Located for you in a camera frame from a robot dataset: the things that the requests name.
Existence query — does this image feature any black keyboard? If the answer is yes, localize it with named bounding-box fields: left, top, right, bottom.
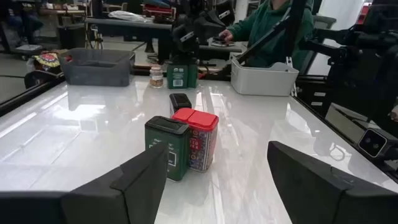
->
left=211, top=37, right=236, bottom=48

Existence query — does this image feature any small dark grey block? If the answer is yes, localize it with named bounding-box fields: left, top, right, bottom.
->
left=166, top=63, right=199, bottom=90

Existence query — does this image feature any person's hand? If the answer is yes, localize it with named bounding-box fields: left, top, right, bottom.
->
left=219, top=29, right=234, bottom=44

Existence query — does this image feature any grey office chair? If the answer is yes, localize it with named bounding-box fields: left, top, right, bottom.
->
left=312, top=14, right=338, bottom=38

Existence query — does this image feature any table-level camera box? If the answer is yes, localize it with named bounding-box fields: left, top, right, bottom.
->
left=357, top=127, right=398, bottom=162

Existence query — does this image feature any grey desk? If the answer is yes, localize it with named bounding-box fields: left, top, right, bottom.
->
left=84, top=17, right=245, bottom=62

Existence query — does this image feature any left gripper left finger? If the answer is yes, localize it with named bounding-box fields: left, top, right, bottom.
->
left=0, top=141, right=170, bottom=224

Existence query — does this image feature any clear plastic sheet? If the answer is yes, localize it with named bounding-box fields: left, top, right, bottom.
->
left=108, top=10, right=147, bottom=23

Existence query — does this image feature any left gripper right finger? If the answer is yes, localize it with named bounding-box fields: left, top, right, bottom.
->
left=267, top=141, right=398, bottom=224

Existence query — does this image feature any light grey plastic bin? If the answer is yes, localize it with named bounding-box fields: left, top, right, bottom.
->
left=230, top=55, right=300, bottom=97

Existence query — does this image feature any red smoked paprika tin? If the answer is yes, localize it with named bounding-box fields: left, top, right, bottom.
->
left=170, top=107, right=220, bottom=173

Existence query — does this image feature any floral patterned cloth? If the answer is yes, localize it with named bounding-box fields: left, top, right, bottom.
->
left=32, top=52, right=62, bottom=68

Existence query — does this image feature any dark grey plastic bin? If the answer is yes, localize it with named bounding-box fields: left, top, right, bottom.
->
left=58, top=47, right=136, bottom=88

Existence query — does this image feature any glass spice jar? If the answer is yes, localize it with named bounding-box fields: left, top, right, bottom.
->
left=149, top=65, right=165, bottom=89

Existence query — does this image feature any green spice tin black lid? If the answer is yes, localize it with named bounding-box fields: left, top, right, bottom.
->
left=169, top=93, right=193, bottom=118
left=144, top=115, right=192, bottom=182

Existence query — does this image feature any person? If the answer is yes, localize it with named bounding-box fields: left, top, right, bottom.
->
left=219, top=0, right=315, bottom=71

